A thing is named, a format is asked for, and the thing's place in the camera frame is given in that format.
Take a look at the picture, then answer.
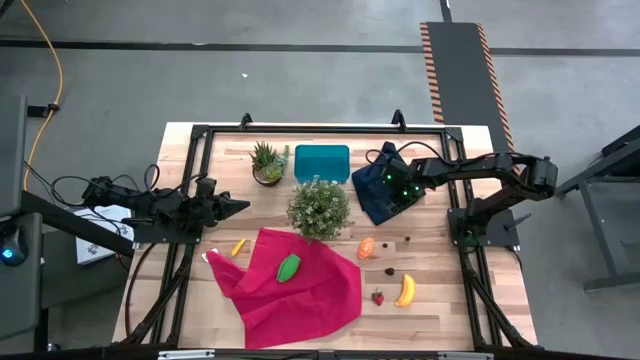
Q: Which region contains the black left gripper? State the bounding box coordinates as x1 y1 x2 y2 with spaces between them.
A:
185 176 251 229

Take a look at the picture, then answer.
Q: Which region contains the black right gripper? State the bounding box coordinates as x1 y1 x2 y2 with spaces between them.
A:
383 157 429 217

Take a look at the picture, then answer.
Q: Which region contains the orange toy mandarin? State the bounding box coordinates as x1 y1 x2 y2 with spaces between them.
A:
356 236 376 261

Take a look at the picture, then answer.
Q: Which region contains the green toy cucumber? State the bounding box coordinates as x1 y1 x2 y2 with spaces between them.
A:
276 253 303 284

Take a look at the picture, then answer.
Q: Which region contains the yellow toy banana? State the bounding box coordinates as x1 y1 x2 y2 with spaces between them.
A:
394 273 417 308

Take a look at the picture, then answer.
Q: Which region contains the navy blue cloth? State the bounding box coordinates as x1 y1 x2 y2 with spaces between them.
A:
351 141 429 227

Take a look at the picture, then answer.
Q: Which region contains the potted succulent plant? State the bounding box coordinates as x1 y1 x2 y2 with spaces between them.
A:
248 140 291 189

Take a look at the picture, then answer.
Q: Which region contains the bushy potted plant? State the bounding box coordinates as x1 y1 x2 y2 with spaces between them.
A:
285 175 354 242

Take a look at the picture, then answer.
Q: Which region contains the teal plastic container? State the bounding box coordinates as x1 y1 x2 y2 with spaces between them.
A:
293 144 351 185

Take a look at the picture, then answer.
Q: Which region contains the red cloth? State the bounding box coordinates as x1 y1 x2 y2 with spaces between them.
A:
205 227 363 350

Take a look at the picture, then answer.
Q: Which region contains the white printed box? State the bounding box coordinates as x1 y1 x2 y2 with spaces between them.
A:
73 204 135 266

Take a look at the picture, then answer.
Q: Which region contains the black striped floor mat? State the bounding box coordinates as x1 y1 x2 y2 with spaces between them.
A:
418 21 519 154

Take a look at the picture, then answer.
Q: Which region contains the dark grey workstation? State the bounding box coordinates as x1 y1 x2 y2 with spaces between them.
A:
0 94 136 351

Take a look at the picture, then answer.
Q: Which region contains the black computer mouse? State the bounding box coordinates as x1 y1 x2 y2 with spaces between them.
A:
0 224 27 268

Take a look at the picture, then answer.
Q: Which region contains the grey metal table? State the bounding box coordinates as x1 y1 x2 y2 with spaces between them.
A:
552 124 640 294

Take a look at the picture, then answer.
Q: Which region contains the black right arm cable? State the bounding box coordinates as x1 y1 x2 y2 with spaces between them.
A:
364 140 501 167

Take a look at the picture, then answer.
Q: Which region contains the black aluminium table frame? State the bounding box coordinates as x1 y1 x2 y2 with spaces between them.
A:
113 108 540 360

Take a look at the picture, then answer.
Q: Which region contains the yellow cable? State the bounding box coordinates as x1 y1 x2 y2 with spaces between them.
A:
18 0 65 192

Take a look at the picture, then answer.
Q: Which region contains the black cable bracket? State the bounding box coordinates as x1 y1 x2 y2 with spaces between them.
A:
26 102 61 120

